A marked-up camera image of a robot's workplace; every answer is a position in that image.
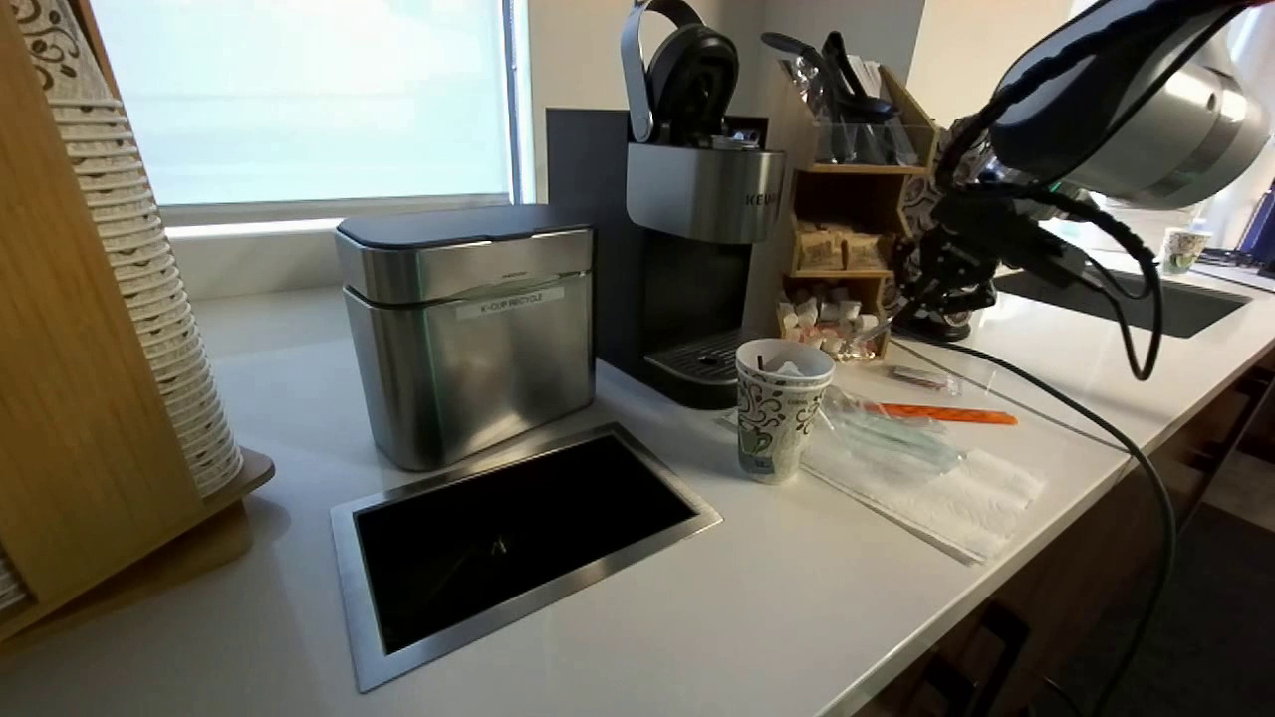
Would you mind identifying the small white cup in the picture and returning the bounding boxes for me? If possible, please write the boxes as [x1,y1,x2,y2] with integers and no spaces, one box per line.
[1158,224,1217,280]

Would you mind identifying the blue bottle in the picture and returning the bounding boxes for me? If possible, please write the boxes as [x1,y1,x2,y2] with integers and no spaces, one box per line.
[1240,174,1275,269]

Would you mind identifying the black power cable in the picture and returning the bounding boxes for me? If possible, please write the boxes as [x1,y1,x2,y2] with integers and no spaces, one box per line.
[914,333,1186,717]

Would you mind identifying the black plastic cutlery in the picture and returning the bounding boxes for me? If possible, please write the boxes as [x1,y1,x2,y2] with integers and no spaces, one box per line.
[761,26,908,170]

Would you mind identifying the dark countertop sink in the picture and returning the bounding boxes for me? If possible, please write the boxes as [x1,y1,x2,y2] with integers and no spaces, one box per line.
[991,256,1256,342]

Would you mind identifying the stack of paper cups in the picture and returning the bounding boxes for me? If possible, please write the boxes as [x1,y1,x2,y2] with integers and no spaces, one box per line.
[5,0,252,502]

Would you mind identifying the wooden cup holder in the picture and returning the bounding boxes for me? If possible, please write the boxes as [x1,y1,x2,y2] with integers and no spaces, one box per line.
[0,0,280,648]

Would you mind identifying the black recessed counter tray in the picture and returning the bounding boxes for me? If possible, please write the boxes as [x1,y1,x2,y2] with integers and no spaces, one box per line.
[327,423,725,697]

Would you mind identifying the bright window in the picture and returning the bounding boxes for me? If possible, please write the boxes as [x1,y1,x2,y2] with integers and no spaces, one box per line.
[86,0,525,210]

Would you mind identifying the wooden condiment organizer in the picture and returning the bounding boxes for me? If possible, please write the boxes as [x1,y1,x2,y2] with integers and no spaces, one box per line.
[777,65,940,366]

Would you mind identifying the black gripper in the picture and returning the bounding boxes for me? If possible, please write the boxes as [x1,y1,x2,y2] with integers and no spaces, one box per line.
[922,174,1052,291]

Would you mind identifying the black silver coffee machine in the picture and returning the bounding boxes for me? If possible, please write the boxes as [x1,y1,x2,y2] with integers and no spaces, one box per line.
[541,0,798,411]

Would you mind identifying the clear zip plastic bag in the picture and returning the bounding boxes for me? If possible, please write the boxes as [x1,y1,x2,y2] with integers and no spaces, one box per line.
[831,395,967,476]

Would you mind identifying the patterned paper cup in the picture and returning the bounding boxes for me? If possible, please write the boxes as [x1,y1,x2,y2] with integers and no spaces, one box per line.
[732,333,842,486]

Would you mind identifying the stainless steel bin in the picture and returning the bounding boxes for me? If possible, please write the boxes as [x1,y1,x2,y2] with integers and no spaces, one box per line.
[332,203,599,476]

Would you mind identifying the sugar packets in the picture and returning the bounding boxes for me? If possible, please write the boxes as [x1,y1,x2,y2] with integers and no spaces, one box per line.
[773,291,889,366]

